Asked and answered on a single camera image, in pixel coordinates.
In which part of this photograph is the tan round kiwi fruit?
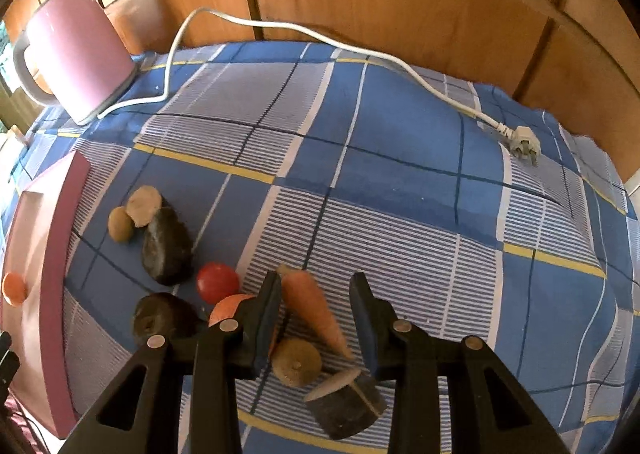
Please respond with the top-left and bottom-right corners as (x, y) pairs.
(271, 338), (322, 388)

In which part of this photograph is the red tomato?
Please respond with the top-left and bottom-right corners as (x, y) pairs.
(196, 263), (240, 305)

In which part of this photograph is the dark cut cylinder vegetable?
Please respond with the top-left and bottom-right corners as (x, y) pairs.
(304, 367), (387, 440)

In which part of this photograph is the orange carrot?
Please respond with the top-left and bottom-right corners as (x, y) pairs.
(277, 263), (355, 360)

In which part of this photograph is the dark avocado half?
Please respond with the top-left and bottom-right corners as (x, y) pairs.
(142, 206), (194, 286)

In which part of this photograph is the beige cut potato piece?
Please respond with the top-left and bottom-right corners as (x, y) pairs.
(125, 185), (164, 228)

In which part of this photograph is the large orange fruit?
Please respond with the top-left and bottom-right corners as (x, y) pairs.
(208, 293), (254, 327)

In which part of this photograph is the small orange fruit in tray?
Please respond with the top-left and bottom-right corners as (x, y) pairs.
(1, 272), (27, 307)

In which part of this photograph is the dark round avocado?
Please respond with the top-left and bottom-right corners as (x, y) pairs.
(132, 292), (205, 346)

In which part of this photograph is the pink tray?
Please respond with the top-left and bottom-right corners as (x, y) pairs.
(1, 151), (90, 439)

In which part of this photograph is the blue plaid tablecloth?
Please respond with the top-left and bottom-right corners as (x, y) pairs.
(1, 43), (639, 453)

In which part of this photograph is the white power plug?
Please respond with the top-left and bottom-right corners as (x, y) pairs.
(509, 126), (541, 166)

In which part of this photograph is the pink electric kettle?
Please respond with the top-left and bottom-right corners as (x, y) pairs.
(13, 0), (138, 126)

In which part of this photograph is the white power cable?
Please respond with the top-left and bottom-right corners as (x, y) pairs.
(96, 7), (514, 138)

